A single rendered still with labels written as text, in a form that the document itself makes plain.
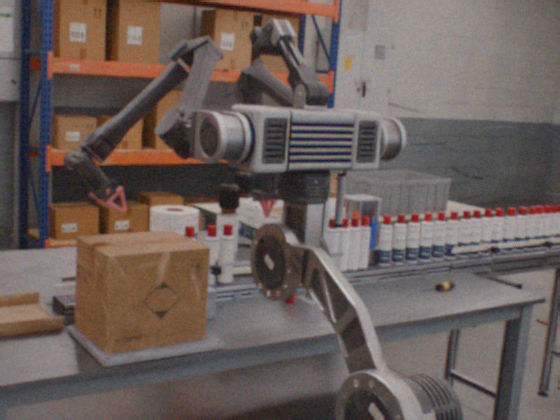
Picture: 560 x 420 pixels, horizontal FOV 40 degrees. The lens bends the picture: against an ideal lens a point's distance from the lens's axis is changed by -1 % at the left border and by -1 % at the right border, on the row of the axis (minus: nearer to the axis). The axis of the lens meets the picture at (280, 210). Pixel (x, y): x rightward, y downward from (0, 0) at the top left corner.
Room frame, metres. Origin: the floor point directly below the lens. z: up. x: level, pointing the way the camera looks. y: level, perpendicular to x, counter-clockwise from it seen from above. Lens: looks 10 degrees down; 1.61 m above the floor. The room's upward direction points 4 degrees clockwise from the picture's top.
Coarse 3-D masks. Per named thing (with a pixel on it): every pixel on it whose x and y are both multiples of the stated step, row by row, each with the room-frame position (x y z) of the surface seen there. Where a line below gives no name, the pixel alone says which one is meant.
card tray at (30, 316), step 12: (0, 300) 2.29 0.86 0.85; (12, 300) 2.31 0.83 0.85; (24, 300) 2.33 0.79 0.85; (36, 300) 2.35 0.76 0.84; (0, 312) 2.23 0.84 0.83; (12, 312) 2.24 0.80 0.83; (24, 312) 2.25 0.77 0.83; (36, 312) 2.26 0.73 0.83; (48, 312) 2.27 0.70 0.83; (0, 324) 2.04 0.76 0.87; (12, 324) 2.06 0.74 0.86; (24, 324) 2.08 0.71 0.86; (36, 324) 2.10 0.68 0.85; (48, 324) 2.12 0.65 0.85; (60, 324) 2.14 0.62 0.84; (0, 336) 2.04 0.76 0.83
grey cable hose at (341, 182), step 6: (342, 174) 2.72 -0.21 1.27; (342, 180) 2.72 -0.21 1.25; (342, 186) 2.72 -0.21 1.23; (336, 192) 2.73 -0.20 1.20; (342, 192) 2.72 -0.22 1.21; (336, 198) 2.73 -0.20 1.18; (342, 198) 2.72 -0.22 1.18; (336, 204) 2.72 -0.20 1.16; (342, 204) 2.72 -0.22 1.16; (336, 210) 2.72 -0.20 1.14; (342, 210) 2.73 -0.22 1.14; (336, 216) 2.72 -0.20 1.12; (342, 216) 2.72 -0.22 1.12; (336, 222) 2.72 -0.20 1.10
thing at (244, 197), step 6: (240, 174) 3.29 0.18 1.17; (246, 174) 3.29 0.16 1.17; (234, 180) 3.31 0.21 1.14; (240, 180) 3.28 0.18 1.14; (246, 180) 3.29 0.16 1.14; (252, 180) 3.32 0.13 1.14; (240, 186) 3.28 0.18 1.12; (246, 186) 3.29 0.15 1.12; (252, 186) 3.32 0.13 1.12; (240, 192) 3.28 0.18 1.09; (246, 192) 3.29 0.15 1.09; (240, 198) 3.28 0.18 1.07; (246, 198) 3.28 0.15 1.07
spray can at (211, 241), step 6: (210, 228) 2.54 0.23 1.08; (216, 228) 2.55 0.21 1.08; (210, 234) 2.54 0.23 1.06; (216, 234) 2.55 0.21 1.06; (210, 240) 2.53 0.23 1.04; (216, 240) 2.54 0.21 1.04; (210, 246) 2.53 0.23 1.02; (216, 246) 2.54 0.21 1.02; (210, 252) 2.53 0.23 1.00; (216, 252) 2.54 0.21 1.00; (210, 258) 2.53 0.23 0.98; (216, 258) 2.54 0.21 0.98; (210, 276) 2.53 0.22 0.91; (210, 282) 2.53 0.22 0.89
